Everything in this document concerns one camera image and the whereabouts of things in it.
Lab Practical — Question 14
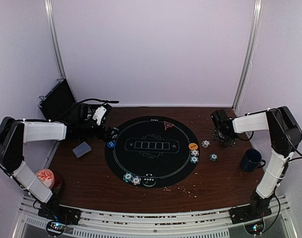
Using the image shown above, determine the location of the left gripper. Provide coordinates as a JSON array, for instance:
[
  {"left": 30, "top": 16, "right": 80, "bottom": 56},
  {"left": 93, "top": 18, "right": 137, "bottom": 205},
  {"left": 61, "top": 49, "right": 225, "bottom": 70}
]
[{"left": 79, "top": 119, "right": 118, "bottom": 141}]

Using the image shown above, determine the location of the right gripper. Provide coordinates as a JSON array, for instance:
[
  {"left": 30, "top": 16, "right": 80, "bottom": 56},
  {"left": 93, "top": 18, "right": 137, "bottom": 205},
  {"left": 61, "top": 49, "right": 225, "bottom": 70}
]
[{"left": 212, "top": 127, "right": 238, "bottom": 147}]

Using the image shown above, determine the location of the red triangle marker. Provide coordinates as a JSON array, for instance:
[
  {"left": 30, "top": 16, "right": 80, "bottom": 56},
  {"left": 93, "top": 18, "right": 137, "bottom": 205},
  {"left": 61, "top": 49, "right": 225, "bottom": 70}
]
[{"left": 163, "top": 121, "right": 174, "bottom": 130}]

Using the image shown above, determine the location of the black poker set case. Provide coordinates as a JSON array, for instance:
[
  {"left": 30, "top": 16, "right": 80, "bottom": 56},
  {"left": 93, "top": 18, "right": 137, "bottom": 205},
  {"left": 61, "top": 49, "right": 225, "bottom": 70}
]
[{"left": 38, "top": 78, "right": 106, "bottom": 124}]

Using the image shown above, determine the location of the dark blue mug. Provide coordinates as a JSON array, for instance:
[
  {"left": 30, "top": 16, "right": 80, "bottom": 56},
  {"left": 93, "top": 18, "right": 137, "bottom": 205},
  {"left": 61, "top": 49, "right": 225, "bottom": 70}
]
[{"left": 240, "top": 149, "right": 266, "bottom": 173}]

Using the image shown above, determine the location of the orange big blind button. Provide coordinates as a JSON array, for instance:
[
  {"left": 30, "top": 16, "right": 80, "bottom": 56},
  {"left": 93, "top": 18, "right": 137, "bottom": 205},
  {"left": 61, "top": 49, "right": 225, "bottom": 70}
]
[{"left": 188, "top": 142, "right": 199, "bottom": 150}]

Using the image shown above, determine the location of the red patterned tin can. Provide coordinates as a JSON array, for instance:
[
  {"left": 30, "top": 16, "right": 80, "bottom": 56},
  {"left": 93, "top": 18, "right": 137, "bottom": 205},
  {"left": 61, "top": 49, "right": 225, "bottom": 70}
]
[{"left": 36, "top": 169, "right": 63, "bottom": 194}]

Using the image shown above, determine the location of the aluminium front rail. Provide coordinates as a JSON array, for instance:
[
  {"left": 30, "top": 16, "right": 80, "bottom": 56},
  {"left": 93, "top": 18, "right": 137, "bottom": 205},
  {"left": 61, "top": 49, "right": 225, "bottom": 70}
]
[{"left": 16, "top": 194, "right": 294, "bottom": 238}]

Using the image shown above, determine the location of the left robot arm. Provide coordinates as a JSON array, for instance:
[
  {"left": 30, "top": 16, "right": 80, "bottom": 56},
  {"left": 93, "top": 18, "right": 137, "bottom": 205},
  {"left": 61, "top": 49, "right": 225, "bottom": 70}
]
[{"left": 0, "top": 98, "right": 117, "bottom": 220}]

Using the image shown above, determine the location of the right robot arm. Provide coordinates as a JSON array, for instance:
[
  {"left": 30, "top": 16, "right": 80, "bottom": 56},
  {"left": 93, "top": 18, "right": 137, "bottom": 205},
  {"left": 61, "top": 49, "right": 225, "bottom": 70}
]
[{"left": 210, "top": 106, "right": 302, "bottom": 219}]

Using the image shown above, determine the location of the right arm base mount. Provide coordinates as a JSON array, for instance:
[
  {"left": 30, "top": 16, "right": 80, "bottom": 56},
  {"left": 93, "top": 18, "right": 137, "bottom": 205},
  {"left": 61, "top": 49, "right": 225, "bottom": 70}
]
[{"left": 229, "top": 205, "right": 272, "bottom": 236}]

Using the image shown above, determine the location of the round black poker mat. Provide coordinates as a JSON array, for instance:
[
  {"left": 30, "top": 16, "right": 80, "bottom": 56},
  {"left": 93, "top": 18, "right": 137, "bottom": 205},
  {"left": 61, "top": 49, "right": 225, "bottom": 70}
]
[{"left": 104, "top": 116, "right": 200, "bottom": 188}]

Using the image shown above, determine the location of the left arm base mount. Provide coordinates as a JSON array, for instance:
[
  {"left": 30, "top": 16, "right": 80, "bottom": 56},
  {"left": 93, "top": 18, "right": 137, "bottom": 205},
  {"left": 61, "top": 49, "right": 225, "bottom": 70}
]
[{"left": 38, "top": 207, "right": 81, "bottom": 237}]

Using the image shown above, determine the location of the grey card deck box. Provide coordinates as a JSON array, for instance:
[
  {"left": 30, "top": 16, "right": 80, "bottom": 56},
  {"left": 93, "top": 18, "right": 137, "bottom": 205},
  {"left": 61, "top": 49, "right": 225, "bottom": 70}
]
[{"left": 72, "top": 142, "right": 92, "bottom": 158}]

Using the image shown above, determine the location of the blue small blind button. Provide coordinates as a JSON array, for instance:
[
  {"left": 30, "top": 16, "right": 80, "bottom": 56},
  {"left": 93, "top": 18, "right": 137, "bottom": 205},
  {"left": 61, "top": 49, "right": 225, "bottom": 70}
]
[{"left": 106, "top": 140, "right": 116, "bottom": 148}]

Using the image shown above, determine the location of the green chip stack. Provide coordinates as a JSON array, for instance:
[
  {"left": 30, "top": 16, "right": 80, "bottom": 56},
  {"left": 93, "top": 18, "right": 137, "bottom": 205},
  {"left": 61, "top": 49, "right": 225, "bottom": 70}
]
[{"left": 209, "top": 153, "right": 218, "bottom": 161}]

